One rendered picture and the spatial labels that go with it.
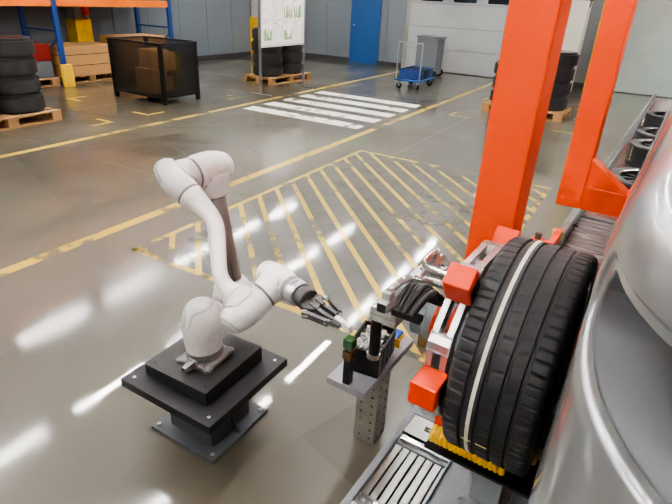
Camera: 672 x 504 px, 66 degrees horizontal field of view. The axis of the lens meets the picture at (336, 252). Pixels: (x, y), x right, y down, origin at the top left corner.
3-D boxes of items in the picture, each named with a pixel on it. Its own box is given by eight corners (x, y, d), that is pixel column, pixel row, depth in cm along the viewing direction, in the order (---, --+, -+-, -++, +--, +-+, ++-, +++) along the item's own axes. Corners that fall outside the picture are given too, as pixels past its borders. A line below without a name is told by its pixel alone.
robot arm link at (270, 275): (306, 287, 181) (279, 312, 177) (278, 269, 191) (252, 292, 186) (296, 267, 174) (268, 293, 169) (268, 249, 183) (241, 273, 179)
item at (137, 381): (129, 431, 229) (120, 378, 216) (209, 370, 268) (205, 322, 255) (214, 483, 207) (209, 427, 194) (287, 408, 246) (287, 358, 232)
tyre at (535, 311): (532, 473, 171) (514, 487, 114) (464, 441, 182) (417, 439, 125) (594, 291, 182) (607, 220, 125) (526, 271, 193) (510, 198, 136)
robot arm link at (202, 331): (176, 348, 217) (168, 304, 207) (208, 327, 230) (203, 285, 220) (203, 362, 209) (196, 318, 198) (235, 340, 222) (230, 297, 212)
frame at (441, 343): (431, 455, 151) (458, 297, 127) (410, 444, 155) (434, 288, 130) (490, 360, 193) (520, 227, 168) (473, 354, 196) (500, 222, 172)
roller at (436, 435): (509, 484, 155) (513, 471, 152) (420, 440, 169) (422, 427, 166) (515, 471, 159) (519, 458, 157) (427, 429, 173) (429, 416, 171)
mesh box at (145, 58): (164, 106, 859) (157, 43, 816) (113, 96, 915) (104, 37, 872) (201, 99, 927) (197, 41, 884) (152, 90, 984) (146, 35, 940)
